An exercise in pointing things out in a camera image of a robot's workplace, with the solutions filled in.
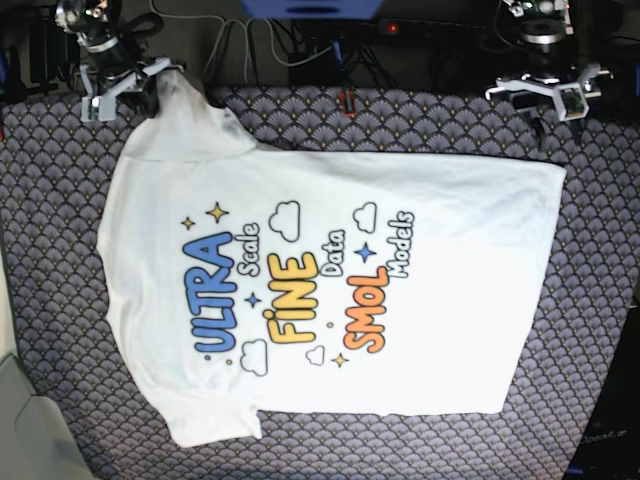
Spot white printed T-shirt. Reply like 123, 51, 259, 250
97, 71, 566, 447

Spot purple fan-pattern table cloth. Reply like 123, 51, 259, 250
1, 73, 639, 479

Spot blue box at top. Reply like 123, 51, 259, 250
241, 0, 383, 20

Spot right gripper grey bracket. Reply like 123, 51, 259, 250
79, 57, 186, 122

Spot left gripper grey bracket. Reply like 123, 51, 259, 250
484, 63, 613, 150

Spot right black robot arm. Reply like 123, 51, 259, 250
54, 1, 184, 122

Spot grey white cables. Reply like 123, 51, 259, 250
149, 0, 336, 86

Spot black power strip red light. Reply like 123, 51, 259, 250
376, 18, 485, 36

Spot grey chair corner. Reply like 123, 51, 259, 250
1, 354, 93, 479

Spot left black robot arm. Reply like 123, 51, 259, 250
485, 1, 614, 145

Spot red black table clamp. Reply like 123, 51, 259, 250
339, 89, 357, 118

